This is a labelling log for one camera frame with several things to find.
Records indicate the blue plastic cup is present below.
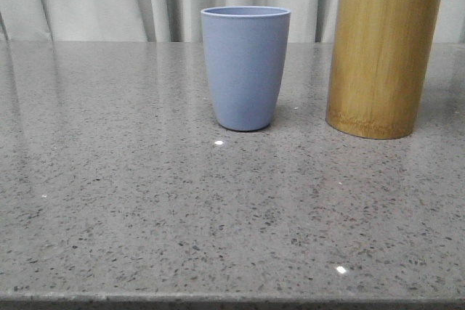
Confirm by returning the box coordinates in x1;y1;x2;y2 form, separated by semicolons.
201;6;291;131

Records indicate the bamboo cylinder holder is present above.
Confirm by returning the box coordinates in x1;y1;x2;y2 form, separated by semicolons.
326;0;441;139

